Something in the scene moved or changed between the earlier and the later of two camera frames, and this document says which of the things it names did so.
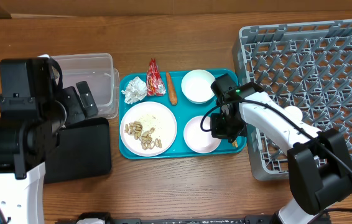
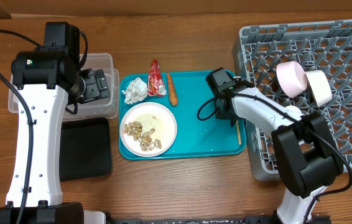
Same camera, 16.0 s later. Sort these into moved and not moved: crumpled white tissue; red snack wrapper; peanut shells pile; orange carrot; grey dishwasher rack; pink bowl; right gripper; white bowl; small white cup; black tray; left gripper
Moved: pink bowl; right gripper; white bowl; left gripper
Not moved: grey dishwasher rack; black tray; crumpled white tissue; peanut shells pile; orange carrot; small white cup; red snack wrapper
